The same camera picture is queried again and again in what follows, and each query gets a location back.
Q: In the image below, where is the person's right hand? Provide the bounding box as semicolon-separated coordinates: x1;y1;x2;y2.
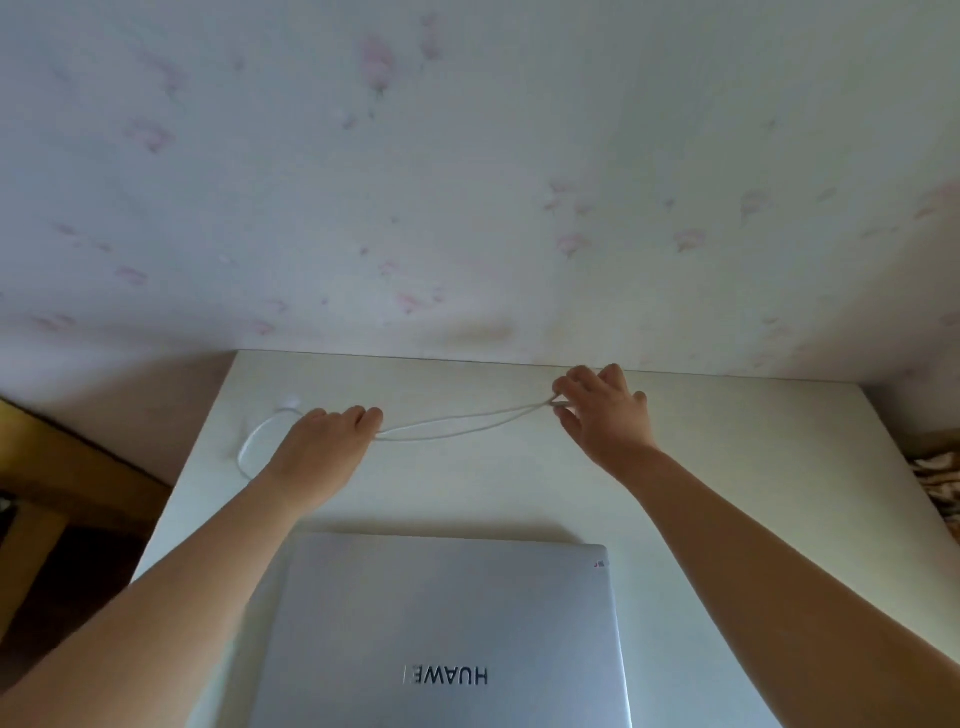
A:
552;364;661;483

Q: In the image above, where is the person's left hand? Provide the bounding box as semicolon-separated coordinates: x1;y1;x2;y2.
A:
258;406;385;519

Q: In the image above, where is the white charging cable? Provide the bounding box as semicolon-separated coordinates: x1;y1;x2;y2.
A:
236;397;579;481

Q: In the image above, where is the silver laptop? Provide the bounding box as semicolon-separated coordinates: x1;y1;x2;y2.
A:
247;532;633;728

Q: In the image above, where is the person's left forearm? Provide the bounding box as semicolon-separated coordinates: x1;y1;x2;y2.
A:
0;476;354;728

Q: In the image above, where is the person's right forearm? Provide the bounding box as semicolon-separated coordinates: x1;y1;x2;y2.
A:
614;446;960;728

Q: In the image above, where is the white desk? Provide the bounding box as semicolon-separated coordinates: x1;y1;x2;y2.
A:
131;349;960;728

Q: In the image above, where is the brown patterned curtain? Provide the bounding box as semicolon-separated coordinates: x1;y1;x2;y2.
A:
907;448;960;543

